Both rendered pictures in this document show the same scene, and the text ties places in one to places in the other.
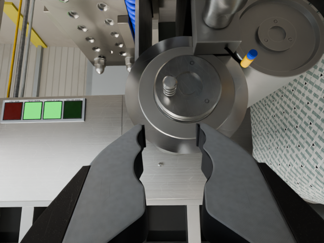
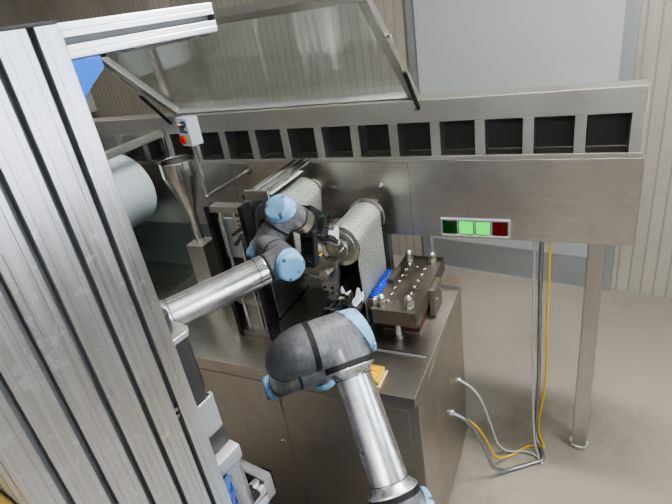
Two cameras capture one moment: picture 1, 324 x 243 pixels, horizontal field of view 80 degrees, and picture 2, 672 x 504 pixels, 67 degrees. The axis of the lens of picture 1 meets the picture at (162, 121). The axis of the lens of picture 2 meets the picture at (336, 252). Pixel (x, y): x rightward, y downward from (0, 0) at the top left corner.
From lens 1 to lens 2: 1.51 m
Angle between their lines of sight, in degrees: 33
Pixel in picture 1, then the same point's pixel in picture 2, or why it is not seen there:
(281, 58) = not seen: hidden behind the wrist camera
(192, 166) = (359, 183)
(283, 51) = not seen: hidden behind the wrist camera
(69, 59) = (651, 273)
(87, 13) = (408, 286)
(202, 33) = (333, 264)
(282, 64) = not seen: hidden behind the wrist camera
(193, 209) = (356, 153)
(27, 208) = (480, 153)
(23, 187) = (484, 170)
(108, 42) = (413, 272)
